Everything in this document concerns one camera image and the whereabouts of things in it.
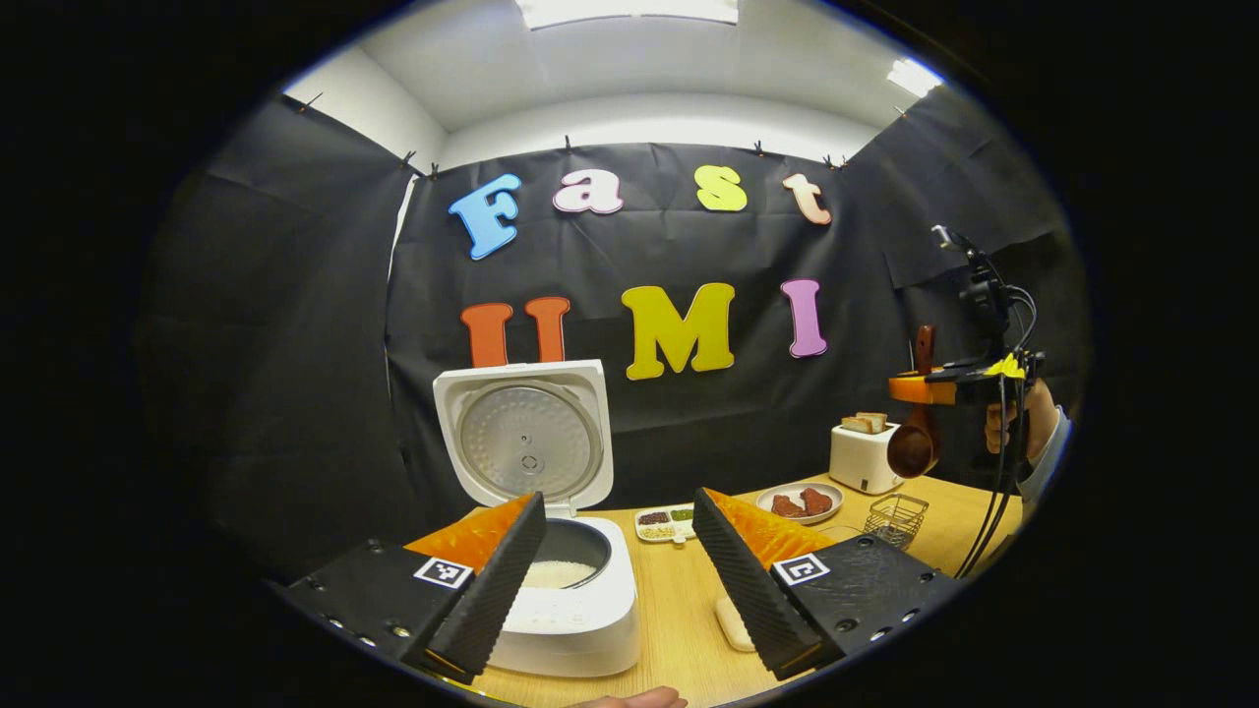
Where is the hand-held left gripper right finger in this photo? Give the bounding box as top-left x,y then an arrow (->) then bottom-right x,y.
691,488 -> 960,684

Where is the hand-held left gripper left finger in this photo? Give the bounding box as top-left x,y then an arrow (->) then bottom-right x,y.
278,492 -> 548,686

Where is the clear box of white rice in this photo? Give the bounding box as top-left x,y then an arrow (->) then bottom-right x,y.
713,524 -> 871,654

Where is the brown wooden spoon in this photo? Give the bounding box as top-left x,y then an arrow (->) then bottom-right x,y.
886,324 -> 942,480

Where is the white rice cooker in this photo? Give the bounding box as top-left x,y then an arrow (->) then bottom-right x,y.
433,359 -> 640,679

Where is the wire chopstick holder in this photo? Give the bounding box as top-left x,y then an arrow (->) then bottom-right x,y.
864,493 -> 930,551

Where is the white toaster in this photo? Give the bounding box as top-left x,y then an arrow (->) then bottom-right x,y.
829,421 -> 906,496

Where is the white divided grain dish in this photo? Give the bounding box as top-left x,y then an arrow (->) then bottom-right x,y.
634,503 -> 697,545

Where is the white round plate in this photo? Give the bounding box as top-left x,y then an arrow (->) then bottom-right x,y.
755,481 -> 845,525

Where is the ceiling light panel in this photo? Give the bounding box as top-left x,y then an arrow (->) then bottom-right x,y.
516,0 -> 741,30
885,57 -> 945,99

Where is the black backdrop cloth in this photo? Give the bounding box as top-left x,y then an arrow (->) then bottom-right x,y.
138,84 -> 1093,581

